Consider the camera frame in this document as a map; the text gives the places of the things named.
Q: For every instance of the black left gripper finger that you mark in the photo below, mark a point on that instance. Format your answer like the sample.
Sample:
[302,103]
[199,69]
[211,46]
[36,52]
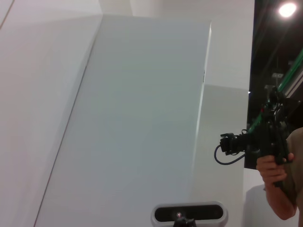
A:
[180,224]
[190,224]

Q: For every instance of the bystander hand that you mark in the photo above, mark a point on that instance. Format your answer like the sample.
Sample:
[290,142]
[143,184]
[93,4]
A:
[270,170]

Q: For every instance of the grey bar depth camera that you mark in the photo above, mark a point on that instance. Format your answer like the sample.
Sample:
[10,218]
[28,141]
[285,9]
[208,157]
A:
[208,212]

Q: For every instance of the black handheld camera rig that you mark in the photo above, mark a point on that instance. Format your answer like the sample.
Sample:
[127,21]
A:
[267,142]

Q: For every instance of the round ceiling light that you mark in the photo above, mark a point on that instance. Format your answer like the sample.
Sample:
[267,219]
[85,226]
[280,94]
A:
[287,9]

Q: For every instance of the bystander brown shirt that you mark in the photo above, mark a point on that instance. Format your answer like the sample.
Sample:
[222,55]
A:
[296,151]

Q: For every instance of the bystander forearm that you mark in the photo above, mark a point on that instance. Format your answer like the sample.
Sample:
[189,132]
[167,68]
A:
[281,203]

